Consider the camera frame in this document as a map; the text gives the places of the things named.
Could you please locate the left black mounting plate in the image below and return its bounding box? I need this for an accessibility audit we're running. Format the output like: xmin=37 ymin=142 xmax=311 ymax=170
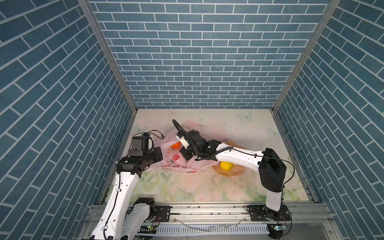
xmin=150 ymin=206 xmax=171 ymax=223

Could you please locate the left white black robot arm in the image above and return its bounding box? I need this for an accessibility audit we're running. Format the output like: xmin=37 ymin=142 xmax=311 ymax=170
xmin=89 ymin=147 xmax=163 ymax=240

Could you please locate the white ventilation grille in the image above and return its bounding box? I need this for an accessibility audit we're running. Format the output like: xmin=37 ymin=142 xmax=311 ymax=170
xmin=137 ymin=224 xmax=270 ymax=237

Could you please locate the yellow fake lemon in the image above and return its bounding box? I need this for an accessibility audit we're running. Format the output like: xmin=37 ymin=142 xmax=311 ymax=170
xmin=220 ymin=162 xmax=234 ymax=172

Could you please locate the pink plastic bag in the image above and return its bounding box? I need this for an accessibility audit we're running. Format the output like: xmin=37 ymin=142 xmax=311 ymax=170
xmin=151 ymin=129 xmax=218 ymax=173

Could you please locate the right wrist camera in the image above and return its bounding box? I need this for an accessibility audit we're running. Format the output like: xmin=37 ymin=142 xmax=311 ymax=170
xmin=176 ymin=136 xmax=190 ymax=149

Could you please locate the peach lotus shaped bowl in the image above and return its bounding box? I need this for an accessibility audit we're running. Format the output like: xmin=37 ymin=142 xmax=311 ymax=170
xmin=209 ymin=139 xmax=247 ymax=178

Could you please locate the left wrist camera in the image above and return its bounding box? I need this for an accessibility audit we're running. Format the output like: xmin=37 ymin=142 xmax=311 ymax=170
xmin=129 ymin=133 xmax=154 ymax=157

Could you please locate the orange fake fruit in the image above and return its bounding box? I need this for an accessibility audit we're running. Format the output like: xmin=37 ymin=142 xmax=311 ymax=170
xmin=171 ymin=142 xmax=182 ymax=150

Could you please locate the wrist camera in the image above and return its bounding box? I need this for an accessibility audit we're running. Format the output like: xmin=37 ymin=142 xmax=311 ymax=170
xmin=129 ymin=133 xmax=154 ymax=157
xmin=176 ymin=136 xmax=190 ymax=149

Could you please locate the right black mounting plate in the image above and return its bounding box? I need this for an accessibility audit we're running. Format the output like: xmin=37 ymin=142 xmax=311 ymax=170
xmin=246 ymin=205 xmax=292 ymax=222

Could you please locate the black mounting plate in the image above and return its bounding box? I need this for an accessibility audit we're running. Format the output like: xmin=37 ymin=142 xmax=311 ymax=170
xmin=246 ymin=205 xmax=292 ymax=222
xmin=150 ymin=206 xmax=171 ymax=223

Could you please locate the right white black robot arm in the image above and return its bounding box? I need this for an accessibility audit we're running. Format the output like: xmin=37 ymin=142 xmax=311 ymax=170
xmin=177 ymin=130 xmax=287 ymax=221

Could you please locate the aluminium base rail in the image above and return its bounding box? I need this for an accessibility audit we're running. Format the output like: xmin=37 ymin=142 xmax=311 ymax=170
xmin=78 ymin=202 xmax=343 ymax=240

